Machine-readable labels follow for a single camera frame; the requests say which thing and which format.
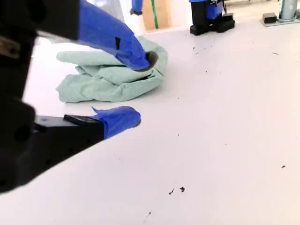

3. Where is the green t-shirt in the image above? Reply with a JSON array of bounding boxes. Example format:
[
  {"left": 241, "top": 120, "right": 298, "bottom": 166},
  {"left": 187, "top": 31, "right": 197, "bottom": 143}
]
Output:
[{"left": 55, "top": 35, "right": 169, "bottom": 104}]

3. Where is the green strap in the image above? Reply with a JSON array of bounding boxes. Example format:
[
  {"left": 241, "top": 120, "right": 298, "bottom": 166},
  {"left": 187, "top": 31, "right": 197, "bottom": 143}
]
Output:
[{"left": 150, "top": 0, "right": 159, "bottom": 30}]

